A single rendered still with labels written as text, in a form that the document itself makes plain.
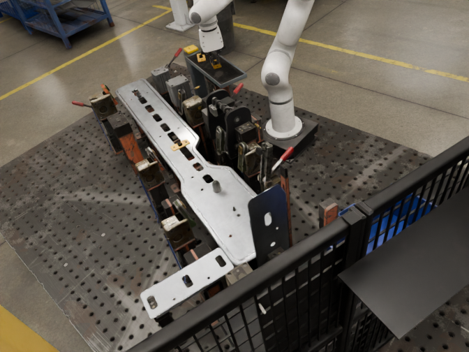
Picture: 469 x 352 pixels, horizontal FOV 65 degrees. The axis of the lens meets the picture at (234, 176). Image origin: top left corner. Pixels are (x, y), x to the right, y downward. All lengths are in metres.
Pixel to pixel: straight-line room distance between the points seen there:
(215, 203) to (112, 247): 0.61
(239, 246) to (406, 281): 0.67
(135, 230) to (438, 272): 1.37
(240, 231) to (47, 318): 1.66
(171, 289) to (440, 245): 0.77
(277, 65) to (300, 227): 0.71
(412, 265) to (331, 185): 1.14
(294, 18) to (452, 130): 2.06
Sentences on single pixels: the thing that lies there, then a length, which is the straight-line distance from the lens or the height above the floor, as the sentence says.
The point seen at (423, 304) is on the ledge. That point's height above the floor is 1.43.
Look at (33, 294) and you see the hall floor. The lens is 2.81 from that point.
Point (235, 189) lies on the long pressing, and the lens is 1.39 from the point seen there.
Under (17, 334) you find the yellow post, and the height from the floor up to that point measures 1.76.
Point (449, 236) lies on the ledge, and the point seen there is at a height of 1.43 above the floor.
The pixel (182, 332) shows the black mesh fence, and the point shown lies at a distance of 0.52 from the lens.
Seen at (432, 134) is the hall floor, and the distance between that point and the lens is 3.30.
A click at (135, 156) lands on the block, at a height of 0.83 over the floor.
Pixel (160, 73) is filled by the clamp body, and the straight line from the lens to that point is 2.11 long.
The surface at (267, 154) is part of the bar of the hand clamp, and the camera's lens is 1.23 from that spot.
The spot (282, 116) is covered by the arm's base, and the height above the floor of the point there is 0.90.
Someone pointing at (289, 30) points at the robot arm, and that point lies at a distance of 1.64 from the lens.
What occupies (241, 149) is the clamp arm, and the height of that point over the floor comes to 1.09.
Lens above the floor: 2.01
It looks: 44 degrees down
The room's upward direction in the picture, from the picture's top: 11 degrees counter-clockwise
